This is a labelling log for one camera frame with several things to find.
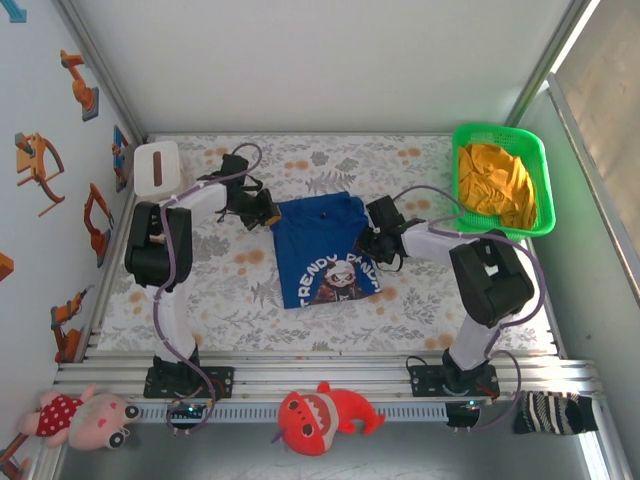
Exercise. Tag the blue t-shirt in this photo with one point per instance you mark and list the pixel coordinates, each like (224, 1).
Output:
(320, 250)

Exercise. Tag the orange arm sticker grey base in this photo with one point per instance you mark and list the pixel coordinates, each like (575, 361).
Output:
(82, 92)

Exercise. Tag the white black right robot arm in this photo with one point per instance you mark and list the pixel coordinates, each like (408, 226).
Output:
(490, 280)

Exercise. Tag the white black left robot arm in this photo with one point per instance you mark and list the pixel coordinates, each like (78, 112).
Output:
(165, 235)

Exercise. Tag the white tissue box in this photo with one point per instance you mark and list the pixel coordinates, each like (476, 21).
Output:
(160, 170)

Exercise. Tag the floral fern tablecloth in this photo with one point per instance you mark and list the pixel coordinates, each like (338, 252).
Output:
(325, 325)

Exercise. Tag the yellow garment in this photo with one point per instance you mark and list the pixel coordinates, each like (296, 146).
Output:
(490, 170)

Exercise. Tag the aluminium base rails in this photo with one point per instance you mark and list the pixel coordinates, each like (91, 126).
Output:
(300, 372)

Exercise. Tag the green plastic basket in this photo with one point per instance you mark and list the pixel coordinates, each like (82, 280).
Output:
(500, 134)

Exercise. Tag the black controller board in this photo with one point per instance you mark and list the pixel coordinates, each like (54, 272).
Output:
(192, 410)
(465, 412)

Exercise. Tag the red shark plush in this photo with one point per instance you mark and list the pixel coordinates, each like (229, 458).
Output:
(310, 415)

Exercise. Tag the orange claw gripper sticker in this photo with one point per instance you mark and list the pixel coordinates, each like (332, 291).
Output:
(30, 165)

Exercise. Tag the black white striped cloth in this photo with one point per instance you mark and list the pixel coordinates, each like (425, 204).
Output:
(550, 412)

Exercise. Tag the orange block sticker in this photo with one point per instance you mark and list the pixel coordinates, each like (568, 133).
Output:
(5, 265)

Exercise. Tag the pink pig plush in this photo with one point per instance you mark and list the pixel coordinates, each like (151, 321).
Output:
(90, 420)

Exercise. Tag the translucent window panel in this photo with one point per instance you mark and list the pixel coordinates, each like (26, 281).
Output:
(610, 100)

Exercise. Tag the blue block sticker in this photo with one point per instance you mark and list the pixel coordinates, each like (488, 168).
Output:
(17, 15)

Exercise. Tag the orange blue stand sticker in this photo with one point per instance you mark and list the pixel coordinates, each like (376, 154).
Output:
(10, 450)

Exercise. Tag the blue orange rail sticker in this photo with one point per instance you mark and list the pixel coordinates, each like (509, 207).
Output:
(120, 150)

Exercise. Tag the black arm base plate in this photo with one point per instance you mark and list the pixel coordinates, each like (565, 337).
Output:
(425, 380)
(222, 380)

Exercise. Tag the aluminium frame post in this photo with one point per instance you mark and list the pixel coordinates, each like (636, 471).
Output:
(545, 70)
(100, 70)

